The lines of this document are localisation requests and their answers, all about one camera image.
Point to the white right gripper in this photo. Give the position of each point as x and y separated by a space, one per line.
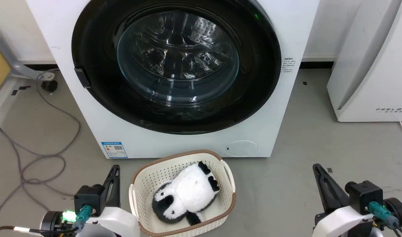
339 222

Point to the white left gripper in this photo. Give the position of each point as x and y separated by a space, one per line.
117 222

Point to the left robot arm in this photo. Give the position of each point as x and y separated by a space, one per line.
52 223

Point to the white front-load washing machine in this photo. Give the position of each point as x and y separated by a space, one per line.
89 108

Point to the black round washer door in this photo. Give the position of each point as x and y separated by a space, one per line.
253 92

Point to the cream plastic laundry basket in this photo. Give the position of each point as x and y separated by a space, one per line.
148 184

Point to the black and white panda plush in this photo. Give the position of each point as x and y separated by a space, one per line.
187 194

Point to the round white drain filter cover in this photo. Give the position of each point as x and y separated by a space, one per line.
242 148

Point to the black caster wheel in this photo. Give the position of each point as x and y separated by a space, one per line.
49 86

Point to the white air purifier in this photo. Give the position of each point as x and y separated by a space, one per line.
375 65

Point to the grey metal table leg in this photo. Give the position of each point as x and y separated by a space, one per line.
10 59

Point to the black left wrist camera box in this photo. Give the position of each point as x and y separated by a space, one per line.
89 197

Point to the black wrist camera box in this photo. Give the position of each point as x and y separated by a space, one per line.
89 197
365 196

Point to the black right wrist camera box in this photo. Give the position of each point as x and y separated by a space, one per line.
365 196

